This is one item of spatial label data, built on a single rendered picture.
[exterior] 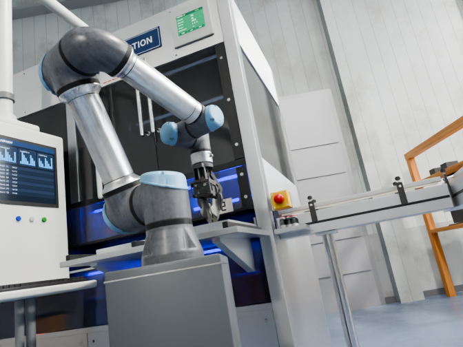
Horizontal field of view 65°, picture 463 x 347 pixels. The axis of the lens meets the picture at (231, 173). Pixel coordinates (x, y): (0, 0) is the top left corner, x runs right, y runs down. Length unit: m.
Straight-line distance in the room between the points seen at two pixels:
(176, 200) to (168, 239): 0.10
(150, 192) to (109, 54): 0.35
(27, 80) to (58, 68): 1.50
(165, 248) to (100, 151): 0.32
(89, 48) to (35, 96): 1.48
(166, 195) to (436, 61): 5.96
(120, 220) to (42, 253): 0.89
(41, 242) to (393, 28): 5.90
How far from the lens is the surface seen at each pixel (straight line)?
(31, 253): 1.83
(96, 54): 0.98
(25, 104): 2.48
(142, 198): 0.92
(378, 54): 6.32
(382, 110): 5.90
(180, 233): 0.87
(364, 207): 1.59
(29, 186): 1.88
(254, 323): 1.57
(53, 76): 1.07
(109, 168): 1.01
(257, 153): 1.58
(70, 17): 2.76
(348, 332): 1.65
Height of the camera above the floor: 0.75
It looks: 15 degrees up
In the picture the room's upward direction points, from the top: 10 degrees counter-clockwise
